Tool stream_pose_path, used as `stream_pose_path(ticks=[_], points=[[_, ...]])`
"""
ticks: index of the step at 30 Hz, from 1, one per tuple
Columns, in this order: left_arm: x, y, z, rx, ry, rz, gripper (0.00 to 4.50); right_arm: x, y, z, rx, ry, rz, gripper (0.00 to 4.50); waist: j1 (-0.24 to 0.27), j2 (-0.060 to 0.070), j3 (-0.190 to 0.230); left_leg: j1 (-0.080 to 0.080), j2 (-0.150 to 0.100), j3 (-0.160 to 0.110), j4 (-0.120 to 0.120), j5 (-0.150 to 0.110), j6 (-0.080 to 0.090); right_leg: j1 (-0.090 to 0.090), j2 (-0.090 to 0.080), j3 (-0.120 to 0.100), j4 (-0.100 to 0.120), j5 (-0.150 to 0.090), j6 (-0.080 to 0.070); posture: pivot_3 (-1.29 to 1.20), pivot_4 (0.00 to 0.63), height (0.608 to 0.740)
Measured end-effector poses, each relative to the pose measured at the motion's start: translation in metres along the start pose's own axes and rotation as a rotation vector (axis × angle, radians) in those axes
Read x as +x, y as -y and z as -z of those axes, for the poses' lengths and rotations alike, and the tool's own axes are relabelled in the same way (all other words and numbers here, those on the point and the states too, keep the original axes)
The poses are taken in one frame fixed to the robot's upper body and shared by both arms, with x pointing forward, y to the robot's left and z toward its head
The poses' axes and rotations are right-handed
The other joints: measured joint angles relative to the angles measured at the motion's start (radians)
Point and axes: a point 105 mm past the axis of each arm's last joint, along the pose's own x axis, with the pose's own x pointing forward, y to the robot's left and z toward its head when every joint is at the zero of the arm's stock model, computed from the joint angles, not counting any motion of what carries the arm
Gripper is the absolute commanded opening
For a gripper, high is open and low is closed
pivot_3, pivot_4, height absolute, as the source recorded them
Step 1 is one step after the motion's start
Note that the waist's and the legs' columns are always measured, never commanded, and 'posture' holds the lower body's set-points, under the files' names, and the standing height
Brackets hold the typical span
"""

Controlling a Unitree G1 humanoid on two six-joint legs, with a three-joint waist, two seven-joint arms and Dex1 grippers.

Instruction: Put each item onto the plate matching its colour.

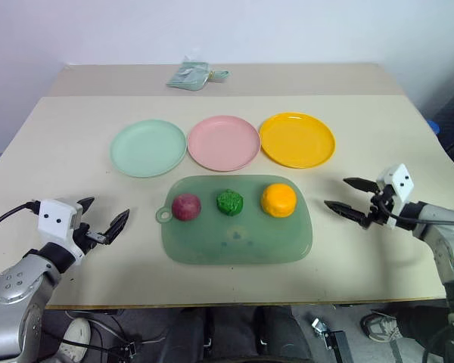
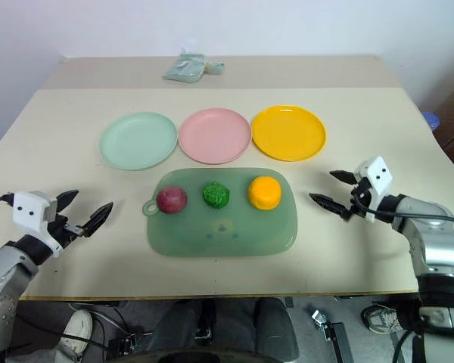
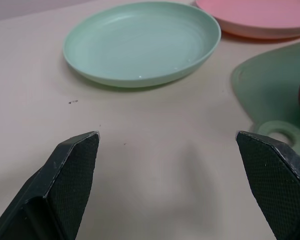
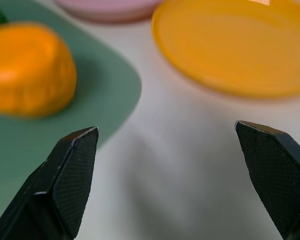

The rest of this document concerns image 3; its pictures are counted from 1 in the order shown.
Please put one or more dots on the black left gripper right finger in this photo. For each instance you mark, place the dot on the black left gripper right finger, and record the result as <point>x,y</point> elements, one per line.
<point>275,180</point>

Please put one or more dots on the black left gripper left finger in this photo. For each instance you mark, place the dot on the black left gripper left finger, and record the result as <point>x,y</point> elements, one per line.
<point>65,180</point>

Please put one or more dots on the green round plate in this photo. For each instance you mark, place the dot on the green round plate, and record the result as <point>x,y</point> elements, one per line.
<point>142,42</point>

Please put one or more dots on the pink round plate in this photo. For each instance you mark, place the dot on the pink round plate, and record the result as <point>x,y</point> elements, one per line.
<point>260,15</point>

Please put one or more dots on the green cutting board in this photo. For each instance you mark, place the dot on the green cutting board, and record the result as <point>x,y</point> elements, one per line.
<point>270,87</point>

